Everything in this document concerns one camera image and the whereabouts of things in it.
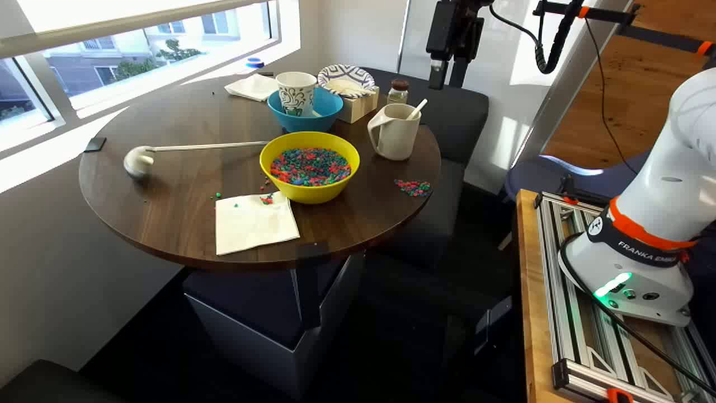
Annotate black cable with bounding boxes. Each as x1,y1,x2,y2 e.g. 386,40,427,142
488,0,590,76

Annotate white napkin by window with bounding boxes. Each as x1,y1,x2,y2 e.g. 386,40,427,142
226,75,278,104

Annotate white patterned plate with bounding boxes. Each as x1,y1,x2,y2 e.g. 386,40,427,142
319,65,377,98

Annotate scattered coloured beads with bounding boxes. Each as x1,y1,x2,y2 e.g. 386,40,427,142
395,180,433,198

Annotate small glass jar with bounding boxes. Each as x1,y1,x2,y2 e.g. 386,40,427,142
388,79,410,104

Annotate black camera stand bar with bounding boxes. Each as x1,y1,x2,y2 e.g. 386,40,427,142
535,0,716,59

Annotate yellow bowl of beads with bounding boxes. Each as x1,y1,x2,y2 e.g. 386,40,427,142
260,132,360,204

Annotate small black object on sill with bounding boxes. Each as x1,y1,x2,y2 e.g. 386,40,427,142
85,137,108,152

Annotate blue chair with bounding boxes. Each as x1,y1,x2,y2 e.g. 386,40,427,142
503,152,646,207

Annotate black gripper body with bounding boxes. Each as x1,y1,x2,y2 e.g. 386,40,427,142
425,0,484,90

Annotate white patterned paper cup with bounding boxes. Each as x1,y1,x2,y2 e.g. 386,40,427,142
275,72,316,116

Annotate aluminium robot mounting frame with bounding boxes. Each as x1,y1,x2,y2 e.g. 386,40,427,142
527,193,714,403

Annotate wooden robot stand top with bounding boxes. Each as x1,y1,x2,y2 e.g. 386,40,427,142
518,190,568,403

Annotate blue cap on sill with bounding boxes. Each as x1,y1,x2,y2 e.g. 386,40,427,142
246,59,265,70

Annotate white pitcher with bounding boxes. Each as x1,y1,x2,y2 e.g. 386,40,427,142
368,104,422,161

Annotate grey storage box under table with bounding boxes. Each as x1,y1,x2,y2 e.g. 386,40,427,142
181,254,366,399

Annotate metal ladle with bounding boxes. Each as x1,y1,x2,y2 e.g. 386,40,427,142
124,142,258,180

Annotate dark grey sofa bench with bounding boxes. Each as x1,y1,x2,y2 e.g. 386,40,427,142
370,67,490,270

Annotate round wooden table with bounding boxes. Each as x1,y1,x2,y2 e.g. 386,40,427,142
76,72,443,332

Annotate blue bowl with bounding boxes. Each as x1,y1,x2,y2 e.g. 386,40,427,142
267,87,344,132

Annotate white napkin near edge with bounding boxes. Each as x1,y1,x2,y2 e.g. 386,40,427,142
215,193,300,256

